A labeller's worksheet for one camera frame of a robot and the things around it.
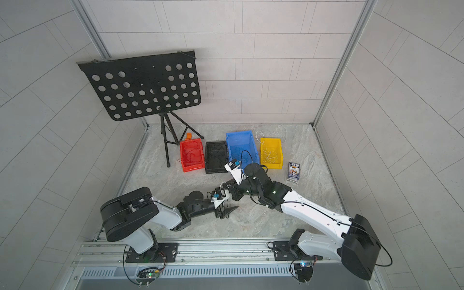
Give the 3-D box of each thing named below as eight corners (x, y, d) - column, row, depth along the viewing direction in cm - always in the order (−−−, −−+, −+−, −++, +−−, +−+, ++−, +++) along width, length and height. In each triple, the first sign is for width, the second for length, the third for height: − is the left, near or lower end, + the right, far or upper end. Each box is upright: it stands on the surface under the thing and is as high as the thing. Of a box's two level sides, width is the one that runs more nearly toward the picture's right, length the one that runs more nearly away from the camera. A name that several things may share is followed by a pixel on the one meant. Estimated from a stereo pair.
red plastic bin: (183, 173, 96) (180, 168, 91) (182, 143, 109) (180, 137, 104) (205, 169, 98) (203, 163, 93) (202, 140, 111) (200, 134, 106)
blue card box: (287, 177, 95) (289, 174, 92) (288, 165, 100) (289, 161, 97) (298, 179, 94) (299, 176, 91) (298, 166, 99) (299, 163, 96)
